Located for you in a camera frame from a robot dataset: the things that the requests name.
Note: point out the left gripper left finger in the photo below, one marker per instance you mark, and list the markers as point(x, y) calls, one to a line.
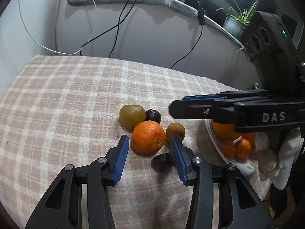
point(60, 206)

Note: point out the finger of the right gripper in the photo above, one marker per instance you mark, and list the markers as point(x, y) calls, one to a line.
point(210, 96)
point(202, 109)

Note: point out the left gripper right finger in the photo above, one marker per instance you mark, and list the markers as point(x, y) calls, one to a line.
point(222, 196)

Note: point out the small mandarin with stem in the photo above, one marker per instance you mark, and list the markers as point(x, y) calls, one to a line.
point(243, 148)

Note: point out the tiny orange mandarin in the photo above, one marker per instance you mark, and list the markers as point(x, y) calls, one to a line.
point(228, 149)

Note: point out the dark plum back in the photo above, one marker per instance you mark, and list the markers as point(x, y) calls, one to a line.
point(153, 115)

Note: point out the dark plum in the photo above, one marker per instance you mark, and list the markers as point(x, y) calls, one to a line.
point(162, 163)
point(153, 115)

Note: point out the medium orange mandarin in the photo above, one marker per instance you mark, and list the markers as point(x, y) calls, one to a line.
point(148, 137)

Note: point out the right gloved hand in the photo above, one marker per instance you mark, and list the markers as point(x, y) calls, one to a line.
point(276, 153)

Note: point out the large orange left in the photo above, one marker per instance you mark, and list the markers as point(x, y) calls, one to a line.
point(224, 132)

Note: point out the large orange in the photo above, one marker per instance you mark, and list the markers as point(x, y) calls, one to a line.
point(224, 132)
point(251, 137)

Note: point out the large orange right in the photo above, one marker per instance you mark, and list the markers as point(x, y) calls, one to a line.
point(251, 137)

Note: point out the floral white plate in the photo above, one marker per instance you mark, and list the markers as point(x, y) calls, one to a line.
point(247, 166)

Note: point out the brown kiwi right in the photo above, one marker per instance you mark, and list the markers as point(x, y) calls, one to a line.
point(175, 129)

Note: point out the potted spider plant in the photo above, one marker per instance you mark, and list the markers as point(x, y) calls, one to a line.
point(236, 24)

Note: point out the dark plum front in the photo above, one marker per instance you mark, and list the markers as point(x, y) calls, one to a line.
point(162, 163)

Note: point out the green-brown fruit back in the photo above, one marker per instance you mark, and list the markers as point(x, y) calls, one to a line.
point(131, 115)

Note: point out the pink plaid tablecloth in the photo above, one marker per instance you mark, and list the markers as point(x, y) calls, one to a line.
point(61, 110)

